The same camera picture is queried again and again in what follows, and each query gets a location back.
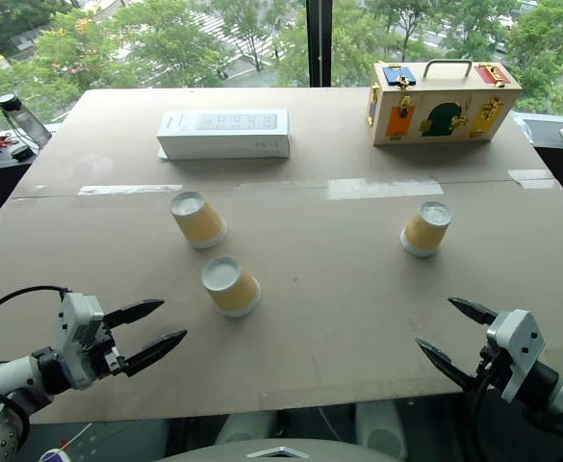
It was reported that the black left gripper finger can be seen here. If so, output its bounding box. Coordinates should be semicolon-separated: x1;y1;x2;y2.
103;298;166;330
122;329;189;377

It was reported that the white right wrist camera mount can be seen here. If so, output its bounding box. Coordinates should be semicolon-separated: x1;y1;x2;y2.
486;309;547;403

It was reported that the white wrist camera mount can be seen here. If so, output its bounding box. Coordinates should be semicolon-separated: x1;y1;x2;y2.
54;292;106;390
486;309;547;403

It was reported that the silver robot torso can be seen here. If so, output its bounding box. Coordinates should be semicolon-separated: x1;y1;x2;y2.
155;436;397;462

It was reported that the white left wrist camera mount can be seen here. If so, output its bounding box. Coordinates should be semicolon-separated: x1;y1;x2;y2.
54;292;106;390

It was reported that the black window frame post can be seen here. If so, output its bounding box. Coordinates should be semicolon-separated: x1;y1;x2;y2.
306;0;335;89

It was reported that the clear water bottle black cap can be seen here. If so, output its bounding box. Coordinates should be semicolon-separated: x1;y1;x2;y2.
0;93;53;150

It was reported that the wooden lock latch box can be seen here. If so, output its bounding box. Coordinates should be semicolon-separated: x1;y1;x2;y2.
366;58;524;147

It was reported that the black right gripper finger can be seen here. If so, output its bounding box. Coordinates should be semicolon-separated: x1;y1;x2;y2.
448;296;499;326
415;338;479;392

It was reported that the yellow paper cup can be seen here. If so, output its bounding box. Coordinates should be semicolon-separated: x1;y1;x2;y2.
200;255;263;320
169;191;228;250
399;200;453;258

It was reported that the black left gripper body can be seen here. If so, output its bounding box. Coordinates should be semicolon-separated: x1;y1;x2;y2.
86;322;130;378

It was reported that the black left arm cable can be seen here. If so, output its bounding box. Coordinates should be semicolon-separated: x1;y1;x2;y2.
0;285;70;328

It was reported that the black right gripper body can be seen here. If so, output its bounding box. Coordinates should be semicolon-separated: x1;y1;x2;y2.
473;344;512;392

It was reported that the white rectangular cardboard box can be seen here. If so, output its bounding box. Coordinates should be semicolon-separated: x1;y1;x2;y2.
156;108;292;161

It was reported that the clear tape strip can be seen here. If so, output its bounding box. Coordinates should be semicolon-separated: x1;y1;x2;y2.
506;168;557;191
77;184;184;196
326;177;446;201

